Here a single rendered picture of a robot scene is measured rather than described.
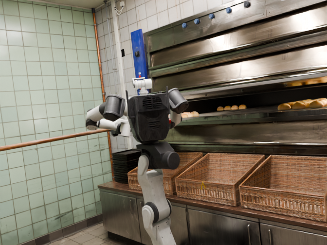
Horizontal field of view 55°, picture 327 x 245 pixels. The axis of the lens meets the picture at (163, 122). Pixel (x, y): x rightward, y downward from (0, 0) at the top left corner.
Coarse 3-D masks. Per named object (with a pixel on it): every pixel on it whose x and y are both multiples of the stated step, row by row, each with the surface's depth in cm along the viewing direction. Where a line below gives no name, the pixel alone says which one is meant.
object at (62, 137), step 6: (84, 132) 235; (90, 132) 238; (96, 132) 242; (48, 138) 216; (54, 138) 218; (60, 138) 221; (66, 138) 224; (12, 144) 199; (18, 144) 201; (24, 144) 203; (30, 144) 206; (36, 144) 210; (0, 150) 193
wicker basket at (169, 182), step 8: (176, 152) 312; (184, 152) 305; (192, 152) 299; (184, 160) 304; (192, 160) 280; (136, 168) 303; (184, 168) 272; (200, 168) 288; (128, 176) 296; (136, 176) 288; (168, 176) 315; (176, 176) 263; (136, 184) 303; (168, 184) 260; (168, 192) 262; (176, 192) 262
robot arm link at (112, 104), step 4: (108, 100) 202; (112, 100) 202; (116, 100) 203; (104, 104) 204; (108, 104) 201; (112, 104) 200; (116, 104) 202; (100, 108) 206; (104, 108) 204; (108, 108) 199; (112, 108) 199; (116, 108) 201; (100, 112) 207; (116, 112) 200
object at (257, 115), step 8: (264, 112) 250; (272, 112) 241; (280, 112) 237; (288, 112) 233; (296, 112) 228; (304, 112) 225; (312, 112) 221; (320, 112) 217; (184, 120) 305; (192, 120) 298; (200, 120) 291; (208, 120) 285; (216, 120) 279
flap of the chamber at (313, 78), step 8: (272, 80) 223; (280, 80) 219; (288, 80) 215; (296, 80) 212; (304, 80) 211; (312, 80) 211; (320, 80) 211; (216, 88) 258; (224, 88) 252; (232, 88) 247; (240, 88) 245; (248, 88) 245; (256, 88) 244; (264, 88) 244; (272, 88) 243; (184, 96) 288; (192, 96) 288; (200, 96) 287; (208, 96) 286
